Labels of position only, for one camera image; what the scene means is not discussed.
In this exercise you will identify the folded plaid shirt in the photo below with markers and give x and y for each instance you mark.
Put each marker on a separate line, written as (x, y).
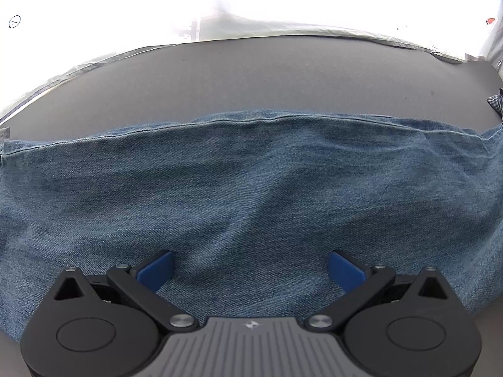
(497, 104)

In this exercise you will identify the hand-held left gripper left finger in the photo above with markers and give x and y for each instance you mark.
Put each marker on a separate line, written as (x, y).
(156, 270)

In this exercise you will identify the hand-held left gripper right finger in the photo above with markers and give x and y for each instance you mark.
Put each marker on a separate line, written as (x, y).
(346, 271)

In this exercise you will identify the blue denim jeans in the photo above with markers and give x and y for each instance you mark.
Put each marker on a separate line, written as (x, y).
(243, 188)

